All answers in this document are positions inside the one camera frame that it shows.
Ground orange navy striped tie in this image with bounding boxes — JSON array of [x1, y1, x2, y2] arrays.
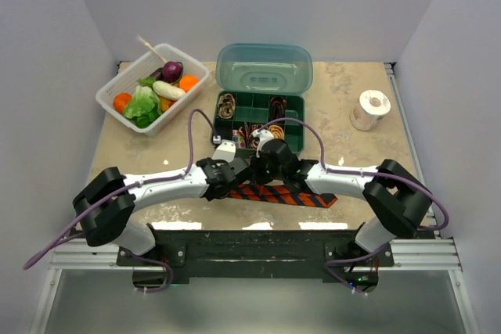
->
[[229, 184, 337, 208]]

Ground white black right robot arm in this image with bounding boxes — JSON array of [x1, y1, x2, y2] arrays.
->
[[251, 136, 431, 266]]

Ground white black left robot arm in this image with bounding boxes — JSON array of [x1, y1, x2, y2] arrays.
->
[[73, 157, 251, 265]]

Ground white paper roll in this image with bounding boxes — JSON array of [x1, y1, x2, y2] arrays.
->
[[349, 90, 391, 131]]

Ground rolled colourful squares tie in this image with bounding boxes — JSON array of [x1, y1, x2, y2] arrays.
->
[[232, 128, 247, 149]]

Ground rolled gold tie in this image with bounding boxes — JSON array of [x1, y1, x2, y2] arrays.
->
[[268, 124, 285, 140]]

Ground rolled dark multicolour tie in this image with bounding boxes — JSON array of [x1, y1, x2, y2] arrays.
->
[[239, 122, 252, 144]]

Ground green compartment organizer box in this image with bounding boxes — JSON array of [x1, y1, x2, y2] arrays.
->
[[213, 91, 305, 157]]

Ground rolled black orange tie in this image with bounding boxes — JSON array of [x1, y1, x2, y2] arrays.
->
[[269, 96, 287, 121]]

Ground rolled brown paisley tie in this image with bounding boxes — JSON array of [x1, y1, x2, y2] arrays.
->
[[218, 93, 236, 120]]

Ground yellow pepper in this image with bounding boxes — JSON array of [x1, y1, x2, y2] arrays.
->
[[160, 97, 175, 113]]

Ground translucent teal box lid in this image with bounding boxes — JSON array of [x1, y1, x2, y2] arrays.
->
[[215, 43, 313, 95]]

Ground orange fruit right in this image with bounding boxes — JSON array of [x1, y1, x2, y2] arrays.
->
[[178, 74, 199, 92]]

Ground white radish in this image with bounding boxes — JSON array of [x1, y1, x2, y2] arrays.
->
[[152, 81, 185, 101]]

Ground green lettuce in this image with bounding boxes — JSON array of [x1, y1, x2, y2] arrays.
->
[[122, 77, 162, 128]]

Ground purple onion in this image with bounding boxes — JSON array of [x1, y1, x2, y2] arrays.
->
[[162, 61, 183, 83]]

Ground dark eggplant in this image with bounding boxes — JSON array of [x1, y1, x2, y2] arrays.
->
[[149, 68, 163, 81]]

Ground orange carrot slice left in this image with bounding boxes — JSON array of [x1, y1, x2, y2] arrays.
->
[[113, 93, 132, 114]]

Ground white plastic basket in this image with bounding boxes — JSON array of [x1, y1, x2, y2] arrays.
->
[[96, 43, 209, 137]]

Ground white stick in basket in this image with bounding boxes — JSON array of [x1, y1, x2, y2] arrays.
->
[[136, 35, 168, 63]]

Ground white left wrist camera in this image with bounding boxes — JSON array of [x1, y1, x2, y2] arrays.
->
[[211, 135, 236, 163]]

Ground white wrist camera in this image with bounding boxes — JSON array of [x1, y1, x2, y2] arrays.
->
[[251, 128, 275, 155], [211, 135, 236, 163]]

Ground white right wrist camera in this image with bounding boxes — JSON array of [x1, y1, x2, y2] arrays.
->
[[251, 128, 275, 155]]

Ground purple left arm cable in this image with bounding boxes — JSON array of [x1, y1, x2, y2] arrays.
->
[[22, 109, 222, 294]]

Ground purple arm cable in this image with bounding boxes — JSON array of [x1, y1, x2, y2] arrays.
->
[[22, 109, 222, 294], [254, 117, 450, 296]]

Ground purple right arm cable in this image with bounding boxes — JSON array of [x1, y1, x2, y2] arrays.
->
[[254, 117, 450, 296]]

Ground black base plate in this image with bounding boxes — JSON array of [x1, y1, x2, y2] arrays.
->
[[117, 230, 394, 292]]

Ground aluminium frame rail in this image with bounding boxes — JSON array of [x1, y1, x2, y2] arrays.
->
[[43, 62, 480, 333]]

